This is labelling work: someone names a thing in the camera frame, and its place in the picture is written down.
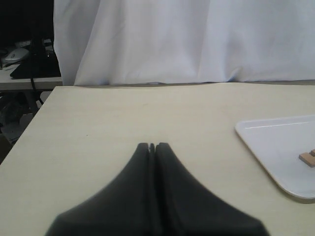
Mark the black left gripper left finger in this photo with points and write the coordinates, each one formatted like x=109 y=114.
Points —
x=119 y=209

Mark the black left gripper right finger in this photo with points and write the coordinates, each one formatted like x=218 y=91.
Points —
x=189 y=209

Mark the notched wooden puzzle bar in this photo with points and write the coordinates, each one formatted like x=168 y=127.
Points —
x=308 y=158

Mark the white plastic tray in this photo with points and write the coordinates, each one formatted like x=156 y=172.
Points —
x=276 y=144

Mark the black monitor stand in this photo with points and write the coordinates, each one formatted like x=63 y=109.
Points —
x=39 y=64

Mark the white backdrop curtain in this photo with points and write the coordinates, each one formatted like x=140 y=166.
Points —
x=126 y=42

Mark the grey side desk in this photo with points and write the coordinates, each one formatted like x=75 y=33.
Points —
x=9 y=84

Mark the white computer mouse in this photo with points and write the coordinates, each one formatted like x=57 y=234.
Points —
x=17 y=55

